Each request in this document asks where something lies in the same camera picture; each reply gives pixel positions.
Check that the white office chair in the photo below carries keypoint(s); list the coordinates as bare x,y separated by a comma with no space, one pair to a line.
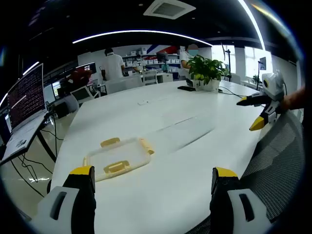
149,77
84,93

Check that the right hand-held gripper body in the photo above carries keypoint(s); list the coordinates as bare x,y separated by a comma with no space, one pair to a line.
274,85

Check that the potted green plant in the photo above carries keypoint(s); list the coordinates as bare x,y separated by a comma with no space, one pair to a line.
206,70

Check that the grey mesh office chair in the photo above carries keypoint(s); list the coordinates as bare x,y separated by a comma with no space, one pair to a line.
275,165

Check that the ceiling air vent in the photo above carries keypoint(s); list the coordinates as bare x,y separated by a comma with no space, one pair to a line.
169,9

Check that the black phone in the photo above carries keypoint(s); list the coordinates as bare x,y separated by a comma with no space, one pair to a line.
186,88

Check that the computer monitor with red text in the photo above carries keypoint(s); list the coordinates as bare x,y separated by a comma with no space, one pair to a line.
26,95

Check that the curved ceiling light strip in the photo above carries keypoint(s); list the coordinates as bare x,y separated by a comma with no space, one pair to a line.
136,32

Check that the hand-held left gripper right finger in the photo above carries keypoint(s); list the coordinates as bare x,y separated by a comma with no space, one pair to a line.
226,207

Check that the black stand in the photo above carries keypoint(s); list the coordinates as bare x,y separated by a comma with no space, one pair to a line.
228,63

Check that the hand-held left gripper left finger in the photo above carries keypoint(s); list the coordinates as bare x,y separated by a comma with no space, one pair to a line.
73,207

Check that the white side desk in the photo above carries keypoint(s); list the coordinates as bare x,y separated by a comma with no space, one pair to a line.
19,141

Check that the small dark monitor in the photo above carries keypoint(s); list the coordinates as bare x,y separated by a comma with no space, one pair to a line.
161,57

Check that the straight ceiling light strip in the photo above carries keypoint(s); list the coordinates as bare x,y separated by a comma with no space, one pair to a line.
256,24

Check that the clear box with plastic buckles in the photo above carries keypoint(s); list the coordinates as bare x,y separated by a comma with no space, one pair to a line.
122,154

